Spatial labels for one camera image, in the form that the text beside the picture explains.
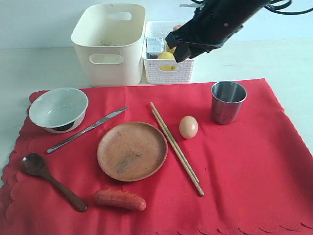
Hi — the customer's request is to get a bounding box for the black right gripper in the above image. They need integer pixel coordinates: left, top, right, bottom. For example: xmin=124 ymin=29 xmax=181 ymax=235
xmin=165 ymin=0 xmax=266 ymax=63

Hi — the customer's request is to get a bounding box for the yellow cheese wedge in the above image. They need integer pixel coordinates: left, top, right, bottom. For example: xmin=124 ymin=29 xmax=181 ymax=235
xmin=166 ymin=43 xmax=177 ymax=54

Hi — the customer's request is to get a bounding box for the yellow lemon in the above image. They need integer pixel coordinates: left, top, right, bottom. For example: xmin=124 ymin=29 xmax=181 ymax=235
xmin=157 ymin=51 xmax=177 ymax=71

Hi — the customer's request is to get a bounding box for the white milk carton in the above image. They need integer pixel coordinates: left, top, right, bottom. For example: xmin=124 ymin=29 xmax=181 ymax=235
xmin=146 ymin=37 xmax=164 ymax=59

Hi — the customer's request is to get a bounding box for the fried chicken nugget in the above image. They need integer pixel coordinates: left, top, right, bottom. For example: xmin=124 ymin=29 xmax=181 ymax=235
xmin=173 ymin=24 xmax=182 ymax=31

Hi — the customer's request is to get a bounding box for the white perforated plastic basket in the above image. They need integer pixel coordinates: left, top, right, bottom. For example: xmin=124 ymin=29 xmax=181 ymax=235
xmin=142 ymin=21 xmax=195 ymax=84

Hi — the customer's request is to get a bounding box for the stainless steel cup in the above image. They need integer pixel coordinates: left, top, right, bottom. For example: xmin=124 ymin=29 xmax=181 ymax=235
xmin=211 ymin=81 xmax=247 ymax=125

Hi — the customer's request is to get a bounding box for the upper wooden chopstick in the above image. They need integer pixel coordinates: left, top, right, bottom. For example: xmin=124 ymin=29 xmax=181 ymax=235
xmin=150 ymin=102 xmax=200 ymax=183

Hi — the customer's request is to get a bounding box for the wooden chopstick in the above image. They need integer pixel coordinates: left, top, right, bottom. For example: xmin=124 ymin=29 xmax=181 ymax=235
xmin=150 ymin=102 xmax=200 ymax=183
xmin=152 ymin=110 xmax=204 ymax=196

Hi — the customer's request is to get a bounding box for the cream plastic bin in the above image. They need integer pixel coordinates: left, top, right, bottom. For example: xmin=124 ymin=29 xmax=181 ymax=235
xmin=71 ymin=3 xmax=146 ymax=87

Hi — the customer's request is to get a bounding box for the lower wooden chopstick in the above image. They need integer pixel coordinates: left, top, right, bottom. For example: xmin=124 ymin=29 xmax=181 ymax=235
xmin=152 ymin=110 xmax=204 ymax=196

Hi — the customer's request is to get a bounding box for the brown egg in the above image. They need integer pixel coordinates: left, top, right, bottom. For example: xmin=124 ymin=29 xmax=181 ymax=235
xmin=179 ymin=116 xmax=198 ymax=139

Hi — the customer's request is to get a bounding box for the silver table knife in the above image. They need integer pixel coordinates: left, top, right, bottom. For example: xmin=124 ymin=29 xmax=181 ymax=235
xmin=46 ymin=106 xmax=129 ymax=154

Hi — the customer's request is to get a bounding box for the brown wooden plate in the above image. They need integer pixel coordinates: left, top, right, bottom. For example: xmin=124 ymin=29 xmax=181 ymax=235
xmin=97 ymin=121 xmax=168 ymax=182

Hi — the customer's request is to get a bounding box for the red tablecloth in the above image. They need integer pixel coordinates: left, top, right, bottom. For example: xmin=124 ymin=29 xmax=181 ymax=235
xmin=0 ymin=79 xmax=313 ymax=235

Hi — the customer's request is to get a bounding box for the white ceramic bowl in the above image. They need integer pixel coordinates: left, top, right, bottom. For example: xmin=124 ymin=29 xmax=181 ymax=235
xmin=28 ymin=88 xmax=89 ymax=134

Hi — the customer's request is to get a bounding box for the red sausage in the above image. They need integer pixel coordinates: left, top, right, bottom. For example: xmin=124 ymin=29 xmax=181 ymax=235
xmin=93 ymin=189 xmax=147 ymax=211

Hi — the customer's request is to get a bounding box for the dark wooden spoon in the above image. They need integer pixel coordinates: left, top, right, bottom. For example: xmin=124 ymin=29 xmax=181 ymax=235
xmin=22 ymin=153 xmax=88 ymax=212

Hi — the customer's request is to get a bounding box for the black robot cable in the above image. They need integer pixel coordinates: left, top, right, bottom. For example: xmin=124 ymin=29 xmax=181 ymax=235
xmin=263 ymin=0 xmax=313 ymax=15

